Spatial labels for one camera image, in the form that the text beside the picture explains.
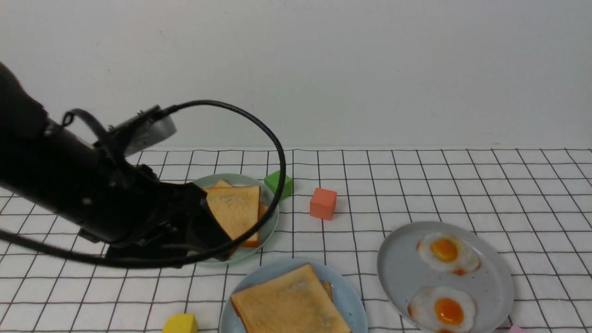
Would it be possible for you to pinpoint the black cable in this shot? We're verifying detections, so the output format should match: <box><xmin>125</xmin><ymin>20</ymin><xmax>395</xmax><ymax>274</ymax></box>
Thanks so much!
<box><xmin>0</xmin><ymin>100</ymin><xmax>287</xmax><ymax>270</ymax></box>

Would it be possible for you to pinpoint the fried egg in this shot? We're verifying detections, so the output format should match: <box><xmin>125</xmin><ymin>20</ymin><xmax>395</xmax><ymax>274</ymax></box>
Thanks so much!
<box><xmin>416</xmin><ymin>233</ymin><xmax>481</xmax><ymax>276</ymax></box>
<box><xmin>407</xmin><ymin>286</ymin><xmax>476</xmax><ymax>333</ymax></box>

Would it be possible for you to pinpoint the yellow foam cube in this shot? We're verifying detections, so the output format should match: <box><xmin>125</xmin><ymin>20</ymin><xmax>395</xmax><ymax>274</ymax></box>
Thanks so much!
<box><xmin>161</xmin><ymin>314</ymin><xmax>199</xmax><ymax>333</ymax></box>

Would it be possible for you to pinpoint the pink foam cube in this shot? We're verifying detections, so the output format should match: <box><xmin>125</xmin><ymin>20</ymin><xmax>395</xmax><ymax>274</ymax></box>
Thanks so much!
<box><xmin>508</xmin><ymin>325</ymin><xmax>527</xmax><ymax>333</ymax></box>

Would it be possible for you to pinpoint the grey speckled plate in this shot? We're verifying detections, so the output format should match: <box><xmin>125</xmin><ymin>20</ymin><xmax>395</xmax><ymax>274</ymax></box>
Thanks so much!
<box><xmin>377</xmin><ymin>222</ymin><xmax>514</xmax><ymax>333</ymax></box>

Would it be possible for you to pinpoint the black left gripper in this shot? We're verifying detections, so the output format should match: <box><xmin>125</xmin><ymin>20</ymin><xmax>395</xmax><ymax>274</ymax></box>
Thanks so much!
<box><xmin>79</xmin><ymin>165</ymin><xmax>231</xmax><ymax>259</ymax></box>

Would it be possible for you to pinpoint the toast on blue plate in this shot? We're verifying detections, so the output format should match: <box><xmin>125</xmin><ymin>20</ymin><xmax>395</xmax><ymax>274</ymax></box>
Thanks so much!
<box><xmin>230</xmin><ymin>264</ymin><xmax>351</xmax><ymax>333</ymax></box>

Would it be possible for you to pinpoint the white checkered tablecloth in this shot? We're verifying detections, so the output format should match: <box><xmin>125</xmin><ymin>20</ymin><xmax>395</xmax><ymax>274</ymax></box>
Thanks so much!
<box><xmin>0</xmin><ymin>149</ymin><xmax>592</xmax><ymax>333</ymax></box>

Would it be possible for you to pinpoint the near fried egg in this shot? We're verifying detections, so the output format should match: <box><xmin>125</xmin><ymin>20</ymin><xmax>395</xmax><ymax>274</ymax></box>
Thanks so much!
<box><xmin>407</xmin><ymin>286</ymin><xmax>476</xmax><ymax>333</ymax></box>

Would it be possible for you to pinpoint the far fried egg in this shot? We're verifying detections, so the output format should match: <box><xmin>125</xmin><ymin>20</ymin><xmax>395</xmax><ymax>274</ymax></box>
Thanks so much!
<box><xmin>416</xmin><ymin>233</ymin><xmax>481</xmax><ymax>276</ymax></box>

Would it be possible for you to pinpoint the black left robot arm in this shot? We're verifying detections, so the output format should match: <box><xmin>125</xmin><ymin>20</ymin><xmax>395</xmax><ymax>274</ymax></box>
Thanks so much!
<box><xmin>1</xmin><ymin>65</ymin><xmax>231</xmax><ymax>268</ymax></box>

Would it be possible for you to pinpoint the green foam cube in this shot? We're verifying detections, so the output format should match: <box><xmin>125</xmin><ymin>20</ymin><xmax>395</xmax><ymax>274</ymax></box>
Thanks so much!
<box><xmin>264</xmin><ymin>170</ymin><xmax>294</xmax><ymax>200</ymax></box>

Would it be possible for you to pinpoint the orange foam cube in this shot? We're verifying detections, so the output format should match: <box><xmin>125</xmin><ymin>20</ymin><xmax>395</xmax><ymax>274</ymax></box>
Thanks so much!
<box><xmin>309</xmin><ymin>188</ymin><xmax>338</xmax><ymax>221</ymax></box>

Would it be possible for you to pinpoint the green plate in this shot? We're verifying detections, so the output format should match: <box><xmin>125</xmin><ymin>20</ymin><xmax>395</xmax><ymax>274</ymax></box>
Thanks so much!
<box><xmin>194</xmin><ymin>173</ymin><xmax>279</xmax><ymax>267</ymax></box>

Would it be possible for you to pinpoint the toast slice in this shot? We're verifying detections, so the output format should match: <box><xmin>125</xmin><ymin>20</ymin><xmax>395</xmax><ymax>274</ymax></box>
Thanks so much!
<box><xmin>212</xmin><ymin>179</ymin><xmax>270</xmax><ymax>259</ymax></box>
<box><xmin>203</xmin><ymin>185</ymin><xmax>261</xmax><ymax>248</ymax></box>

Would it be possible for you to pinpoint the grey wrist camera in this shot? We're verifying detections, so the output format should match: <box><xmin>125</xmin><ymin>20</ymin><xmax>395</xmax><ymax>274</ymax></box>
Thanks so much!
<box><xmin>108</xmin><ymin>105</ymin><xmax>177</xmax><ymax>157</ymax></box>

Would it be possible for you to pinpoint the light blue plate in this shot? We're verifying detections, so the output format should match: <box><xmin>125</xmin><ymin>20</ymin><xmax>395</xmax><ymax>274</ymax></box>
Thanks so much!
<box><xmin>219</xmin><ymin>259</ymin><xmax>368</xmax><ymax>333</ymax></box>

